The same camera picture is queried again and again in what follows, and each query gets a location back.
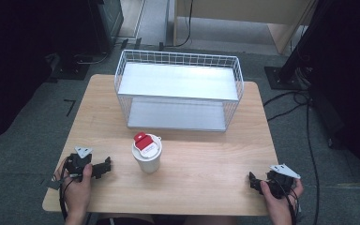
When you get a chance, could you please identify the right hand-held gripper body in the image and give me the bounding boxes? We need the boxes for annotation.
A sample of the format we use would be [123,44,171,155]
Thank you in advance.
[264,163,302,200]

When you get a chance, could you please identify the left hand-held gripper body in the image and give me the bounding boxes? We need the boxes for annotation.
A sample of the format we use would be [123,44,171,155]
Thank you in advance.
[64,145,94,183]

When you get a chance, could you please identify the white cup with red lid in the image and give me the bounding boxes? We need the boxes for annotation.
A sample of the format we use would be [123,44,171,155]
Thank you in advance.
[131,131,163,174]

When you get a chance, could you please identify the person's right hand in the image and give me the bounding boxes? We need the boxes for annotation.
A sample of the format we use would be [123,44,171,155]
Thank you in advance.
[260,179,305,220]

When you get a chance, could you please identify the person's left hand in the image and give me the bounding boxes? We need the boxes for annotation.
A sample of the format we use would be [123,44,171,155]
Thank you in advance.
[53,157,94,218]

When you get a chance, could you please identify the black metal stand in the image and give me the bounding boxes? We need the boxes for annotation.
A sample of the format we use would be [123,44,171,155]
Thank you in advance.
[263,0,329,92]

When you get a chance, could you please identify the black cabinet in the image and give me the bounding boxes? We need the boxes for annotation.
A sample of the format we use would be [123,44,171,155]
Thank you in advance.
[86,0,125,54]

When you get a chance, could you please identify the light wooden desk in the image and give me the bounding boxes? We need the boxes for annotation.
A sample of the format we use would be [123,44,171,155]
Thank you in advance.
[172,0,320,56]

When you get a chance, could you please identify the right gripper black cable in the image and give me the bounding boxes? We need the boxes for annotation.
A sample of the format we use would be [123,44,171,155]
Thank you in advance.
[273,177,302,224]

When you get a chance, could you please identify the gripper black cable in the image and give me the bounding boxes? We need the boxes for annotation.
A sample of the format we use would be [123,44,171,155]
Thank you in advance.
[58,158,76,221]
[273,177,302,224]

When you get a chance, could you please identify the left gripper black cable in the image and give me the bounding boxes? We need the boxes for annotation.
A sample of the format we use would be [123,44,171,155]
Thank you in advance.
[58,158,76,221]

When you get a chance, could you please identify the black floor cables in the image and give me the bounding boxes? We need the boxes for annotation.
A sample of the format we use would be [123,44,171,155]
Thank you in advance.
[262,89,323,225]

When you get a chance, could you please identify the black stand base plate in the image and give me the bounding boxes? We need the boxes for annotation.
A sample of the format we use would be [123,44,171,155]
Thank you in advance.
[45,52,94,83]

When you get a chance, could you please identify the thin black floor cable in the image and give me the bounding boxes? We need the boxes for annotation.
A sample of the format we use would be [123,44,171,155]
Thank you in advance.
[74,43,120,66]

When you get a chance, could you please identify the white wire shelf rack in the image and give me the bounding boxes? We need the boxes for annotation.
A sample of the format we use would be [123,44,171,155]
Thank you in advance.
[113,49,246,133]

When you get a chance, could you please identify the hanging black cable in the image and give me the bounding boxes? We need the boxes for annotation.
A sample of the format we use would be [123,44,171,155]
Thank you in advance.
[158,0,195,52]

